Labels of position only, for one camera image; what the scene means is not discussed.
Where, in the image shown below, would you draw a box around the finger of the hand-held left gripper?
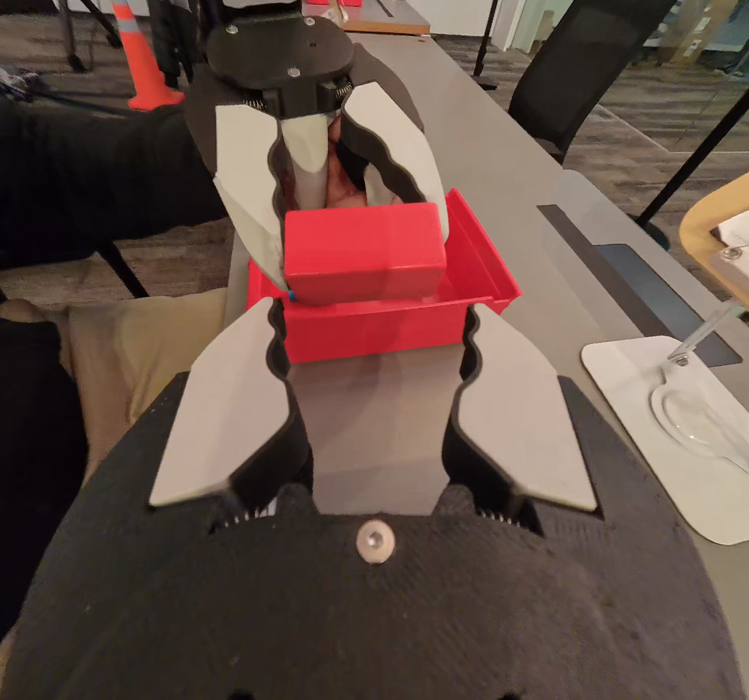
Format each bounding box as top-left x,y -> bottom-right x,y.
212,103 -> 290,294
339,81 -> 450,245

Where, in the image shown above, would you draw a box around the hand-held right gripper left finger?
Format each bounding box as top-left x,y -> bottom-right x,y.
148,296 -> 314,508

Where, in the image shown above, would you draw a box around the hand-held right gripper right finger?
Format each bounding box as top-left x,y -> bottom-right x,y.
442,304 -> 599,516

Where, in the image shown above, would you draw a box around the red rectangular block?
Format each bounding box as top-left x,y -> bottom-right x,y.
284,203 -> 448,306

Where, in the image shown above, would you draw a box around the red plastic bin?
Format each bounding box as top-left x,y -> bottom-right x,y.
246,188 -> 523,364

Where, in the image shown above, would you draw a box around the person's left forearm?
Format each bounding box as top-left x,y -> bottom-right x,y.
0,97 -> 229,271

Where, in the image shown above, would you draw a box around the person's left hand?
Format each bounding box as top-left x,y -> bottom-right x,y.
325,118 -> 371,209

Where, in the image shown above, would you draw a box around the person's khaki trousers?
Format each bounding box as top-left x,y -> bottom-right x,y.
0,287 -> 235,478

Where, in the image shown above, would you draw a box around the light wood table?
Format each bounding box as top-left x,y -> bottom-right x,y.
304,0 -> 431,35

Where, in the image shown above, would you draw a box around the orange traffic cone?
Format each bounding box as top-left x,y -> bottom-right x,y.
98,0 -> 185,111

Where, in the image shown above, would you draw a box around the black metal leg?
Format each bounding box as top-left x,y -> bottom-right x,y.
96,241 -> 150,298

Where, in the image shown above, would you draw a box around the clear acrylic holder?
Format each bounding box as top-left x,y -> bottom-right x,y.
650,299 -> 749,475

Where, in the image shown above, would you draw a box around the person's black clothing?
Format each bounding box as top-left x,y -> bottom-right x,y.
0,320 -> 89,636

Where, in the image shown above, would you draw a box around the black mesh office chair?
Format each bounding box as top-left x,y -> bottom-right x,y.
508,0 -> 697,165

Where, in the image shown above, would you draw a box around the round wooden tray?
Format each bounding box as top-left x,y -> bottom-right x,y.
679,172 -> 749,309

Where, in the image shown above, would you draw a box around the white printed paper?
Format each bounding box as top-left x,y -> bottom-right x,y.
717,211 -> 749,280

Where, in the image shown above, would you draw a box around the black slanted pole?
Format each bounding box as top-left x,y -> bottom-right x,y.
635,92 -> 749,250

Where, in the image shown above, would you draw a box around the cardboard box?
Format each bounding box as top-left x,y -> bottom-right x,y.
670,0 -> 738,66

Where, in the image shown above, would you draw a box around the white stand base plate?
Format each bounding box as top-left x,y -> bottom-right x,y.
581,335 -> 749,546

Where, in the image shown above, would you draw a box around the black metal table frame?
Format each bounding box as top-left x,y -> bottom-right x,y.
55,0 -> 147,72

